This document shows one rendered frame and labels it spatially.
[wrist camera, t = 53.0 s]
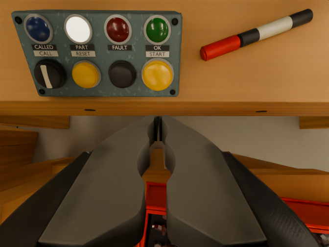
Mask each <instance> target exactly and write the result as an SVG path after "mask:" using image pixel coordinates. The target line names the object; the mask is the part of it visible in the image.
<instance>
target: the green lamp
mask: <svg viewBox="0 0 329 247"><path fill-rule="evenodd" d="M146 34H147V36H148V38H149V39H150V40H151V41H153V42H155V43H159V42H162V41H164V40H165V39H166V37H167V36H168V25H167V23H166V22H165V21H164V20H163V19H161V18H153V19H151V20H150V21H149V22H148V24H147V26H146Z"/></svg>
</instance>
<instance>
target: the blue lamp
mask: <svg viewBox="0 0 329 247"><path fill-rule="evenodd" d="M26 29H27V32H28V34H29V35H30V36H31V37H32V38H33V39H35V40H36V41H39V42H44V41H46V40H47V39H48V38H49V36H50V30H49V27H48V25H47V23H46V22H45V21H44V20H42V19H41V18H39V17H30V18H29V19H28V20H27V22H26Z"/></svg>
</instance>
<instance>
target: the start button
mask: <svg viewBox="0 0 329 247"><path fill-rule="evenodd" d="M142 77H143V81H144V83H145V85H146V86H147V87H148V88H150V89H151V90H154V91H161V90H164V89H166V88H167V87H168V86H169V85H170V84H171V82H172V70H171V68H170V66H169V65H168V64H167V63H165V62H164V61H161V60H154V61H151V62H150V63H148V64H147V65H146V66H145V68H144V70H143V74H142Z"/></svg>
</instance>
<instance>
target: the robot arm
mask: <svg viewBox="0 0 329 247"><path fill-rule="evenodd" d="M158 128H159V136H160V141H162V143H163V144H164V145H165V166H166V168H167V169H168V170H169V171H170V173H171V174H172V175H171V177H170V178H169V180H168V181H167V184H166V224H167V236H168V238H169V240H170V241H171V242H172V243H173V244H174V245H175V246H177V247H322V245H321V244H320V243H319V241H318V240H317V238H316V237H315V236H314V235H313V233H312V232H311V231H310V229H309V228H308V227H307V226H306V224H305V223H304V222H303V221H302V220H301V219H300V217H299V216H298V215H297V214H296V213H295V212H294V211H293V210H292V209H291V208H290V207H289V206H288V205H287V204H286V203H285V202H284V201H283V200H282V199H281V198H280V197H279V196H278V195H277V194H276V193H275V192H273V191H272V190H271V189H270V188H269V187H268V186H267V185H266V184H265V183H263V182H262V181H261V180H260V179H259V178H258V177H257V176H256V175H255V174H254V173H252V172H251V171H250V170H249V169H248V168H247V167H246V166H245V165H243V164H242V163H241V162H240V161H239V160H238V159H237V158H236V157H235V156H234V155H232V154H231V153H230V152H229V151H225V152H223V151H222V150H221V149H219V148H218V147H217V146H216V145H215V144H214V143H213V142H212V141H210V140H209V139H208V138H206V137H205V136H203V135H202V134H200V133H199V132H197V131H196V130H194V129H192V128H190V127H189V126H187V125H185V124H183V123H181V122H180V121H178V120H176V119H174V118H173V117H171V116H169V115H163V116H155V115H148V116H146V117H144V118H142V119H140V120H138V121H136V122H134V123H132V124H131V125H129V126H127V127H125V128H123V129H121V130H119V131H118V132H116V133H114V134H113V135H111V136H110V137H108V138H107V139H106V140H104V141H103V142H102V143H101V144H99V145H98V146H97V147H96V148H95V149H94V150H92V151H91V152H88V151H84V152H82V153H81V154H80V155H79V156H78V157H76V158H75V159H74V160H73V161H72V162H70V163H69V164H68V165H67V166H66V167H64V168H63V169H62V170H61V171H60V172H59V173H58V174H57V175H55V176H54V177H53V178H52V179H51V180H49V181H48V182H47V183H46V184H45V185H43V186H42V187H41V188H40V189H39V190H37V191H36V192H35V193H34V194H33V195H31V196H30V197H29V198H28V199H27V200H26V201H24V202H23V203H22V204H21V205H20V206H19V207H18V208H17V209H16V210H15V211H14V212H13V213H12V214H11V215H10V216H9V217H8V218H7V219H6V220H5V221H4V222H3V223H2V224H1V225H0V247H134V246H135V245H137V244H138V243H139V242H140V241H141V240H142V238H143V234H144V226H145V217H146V202H145V187H144V180H143V179H142V175H143V174H144V172H145V171H146V170H147V169H148V168H149V166H150V149H149V148H150V147H151V146H152V144H153V143H154V142H155V141H157V138H158Z"/></svg>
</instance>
